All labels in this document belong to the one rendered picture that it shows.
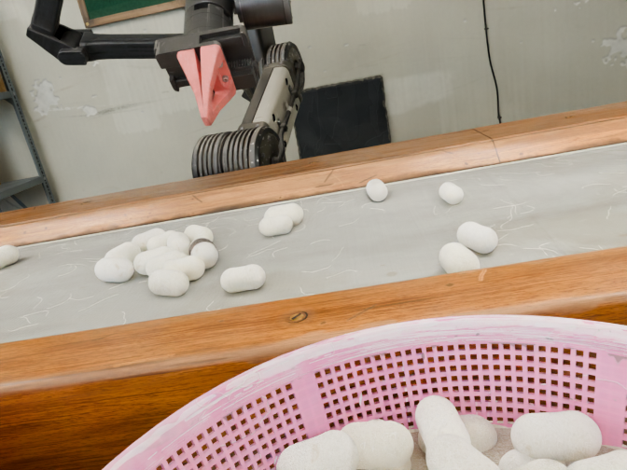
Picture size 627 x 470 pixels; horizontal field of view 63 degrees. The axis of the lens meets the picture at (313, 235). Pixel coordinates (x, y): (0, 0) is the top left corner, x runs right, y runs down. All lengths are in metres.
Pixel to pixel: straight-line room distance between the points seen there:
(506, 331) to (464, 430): 0.05
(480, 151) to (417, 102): 1.90
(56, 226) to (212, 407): 0.50
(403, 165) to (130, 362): 0.41
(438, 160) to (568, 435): 0.42
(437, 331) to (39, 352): 0.21
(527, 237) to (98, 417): 0.30
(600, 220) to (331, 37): 2.15
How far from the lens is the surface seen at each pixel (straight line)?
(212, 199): 0.62
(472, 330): 0.24
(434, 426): 0.23
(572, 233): 0.41
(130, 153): 2.83
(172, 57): 0.60
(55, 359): 0.31
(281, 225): 0.47
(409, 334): 0.24
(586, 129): 0.66
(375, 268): 0.37
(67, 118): 2.96
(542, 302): 0.26
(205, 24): 0.62
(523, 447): 0.23
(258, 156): 0.84
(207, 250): 0.43
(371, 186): 0.52
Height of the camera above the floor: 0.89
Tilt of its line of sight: 19 degrees down
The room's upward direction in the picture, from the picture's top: 11 degrees counter-clockwise
